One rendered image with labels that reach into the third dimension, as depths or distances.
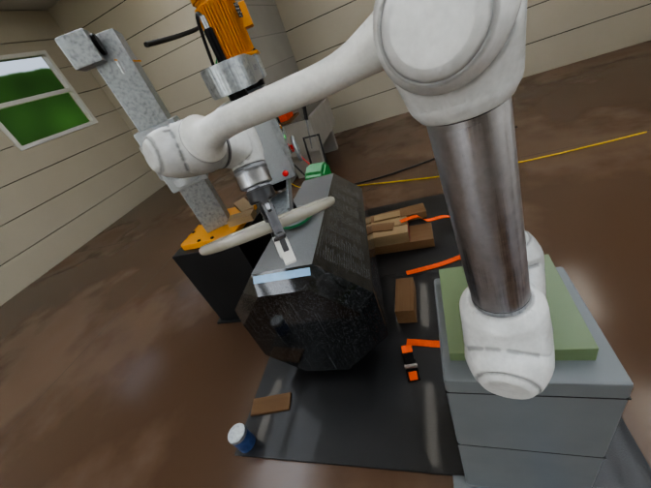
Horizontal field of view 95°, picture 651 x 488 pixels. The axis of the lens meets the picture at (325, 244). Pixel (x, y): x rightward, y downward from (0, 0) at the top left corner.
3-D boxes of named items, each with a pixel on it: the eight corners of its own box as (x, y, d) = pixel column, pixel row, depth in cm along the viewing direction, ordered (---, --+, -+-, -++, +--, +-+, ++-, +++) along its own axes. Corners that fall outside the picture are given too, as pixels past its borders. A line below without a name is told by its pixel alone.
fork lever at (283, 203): (266, 180, 187) (263, 172, 184) (295, 168, 186) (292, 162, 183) (260, 230, 128) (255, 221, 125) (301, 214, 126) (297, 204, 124)
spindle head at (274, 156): (262, 174, 187) (226, 100, 163) (294, 161, 186) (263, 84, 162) (259, 196, 157) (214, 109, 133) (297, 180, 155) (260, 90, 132)
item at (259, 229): (229, 241, 130) (226, 234, 130) (334, 200, 127) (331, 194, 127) (172, 270, 82) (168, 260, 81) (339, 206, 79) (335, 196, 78)
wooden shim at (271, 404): (251, 416, 178) (250, 415, 177) (254, 399, 186) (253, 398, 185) (290, 410, 173) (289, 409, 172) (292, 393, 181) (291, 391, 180)
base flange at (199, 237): (180, 251, 225) (176, 246, 222) (211, 217, 263) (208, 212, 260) (234, 240, 208) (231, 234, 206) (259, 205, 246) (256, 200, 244)
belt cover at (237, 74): (236, 94, 212) (225, 68, 203) (269, 80, 211) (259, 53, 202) (211, 114, 131) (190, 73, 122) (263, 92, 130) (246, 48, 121)
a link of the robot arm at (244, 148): (252, 169, 87) (214, 178, 77) (230, 117, 84) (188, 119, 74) (275, 156, 80) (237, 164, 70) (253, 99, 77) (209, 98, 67)
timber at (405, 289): (417, 322, 191) (414, 310, 185) (398, 323, 195) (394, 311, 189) (416, 289, 214) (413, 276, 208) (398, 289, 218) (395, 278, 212)
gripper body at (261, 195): (272, 180, 77) (286, 214, 78) (269, 184, 85) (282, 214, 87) (244, 191, 75) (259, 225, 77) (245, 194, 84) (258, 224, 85)
